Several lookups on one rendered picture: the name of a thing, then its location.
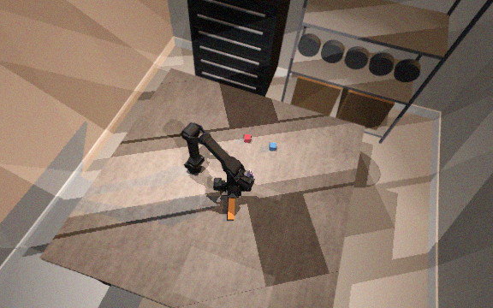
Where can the orange-brown bar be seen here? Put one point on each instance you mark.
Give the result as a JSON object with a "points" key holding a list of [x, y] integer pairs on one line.
{"points": [[231, 210]]}

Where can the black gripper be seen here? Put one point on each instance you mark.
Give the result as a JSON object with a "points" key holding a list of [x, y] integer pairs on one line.
{"points": [[220, 185]]}

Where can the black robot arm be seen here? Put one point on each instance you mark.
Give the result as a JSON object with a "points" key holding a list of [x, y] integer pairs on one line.
{"points": [[230, 165]]}

